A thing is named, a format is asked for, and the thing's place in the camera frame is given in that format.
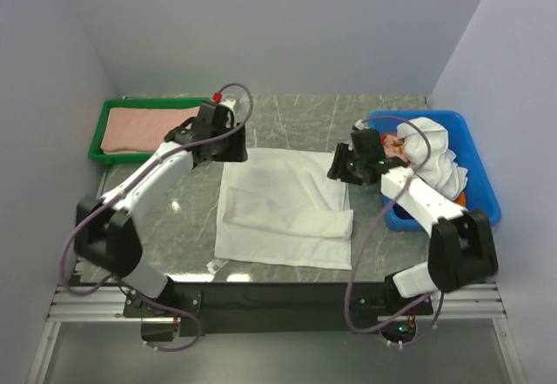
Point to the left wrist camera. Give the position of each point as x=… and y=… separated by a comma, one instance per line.
x=227, y=101

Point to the aluminium frame rail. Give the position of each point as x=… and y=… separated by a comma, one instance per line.
x=112, y=302

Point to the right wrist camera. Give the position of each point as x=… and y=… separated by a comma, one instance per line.
x=360, y=125

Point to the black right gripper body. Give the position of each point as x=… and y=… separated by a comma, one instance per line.
x=346, y=165

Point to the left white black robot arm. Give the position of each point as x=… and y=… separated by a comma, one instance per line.
x=106, y=232

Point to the green plastic tray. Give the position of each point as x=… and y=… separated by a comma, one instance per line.
x=95, y=153

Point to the large white waffle towel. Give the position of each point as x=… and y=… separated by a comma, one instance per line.
x=280, y=208

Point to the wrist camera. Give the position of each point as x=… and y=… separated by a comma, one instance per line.
x=360, y=125
x=227, y=101

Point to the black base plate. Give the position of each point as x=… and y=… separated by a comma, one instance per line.
x=247, y=307

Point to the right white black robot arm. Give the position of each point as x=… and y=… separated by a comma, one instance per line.
x=461, y=248

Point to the pink towel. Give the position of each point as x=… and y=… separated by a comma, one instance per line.
x=133, y=130

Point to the orange towel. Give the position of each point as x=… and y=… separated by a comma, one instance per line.
x=393, y=146

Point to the white crumpled towel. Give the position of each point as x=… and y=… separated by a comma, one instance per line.
x=441, y=170

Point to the blue plastic bin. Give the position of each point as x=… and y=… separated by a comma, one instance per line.
x=478, y=193

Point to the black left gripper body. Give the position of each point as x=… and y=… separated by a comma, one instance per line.
x=231, y=148

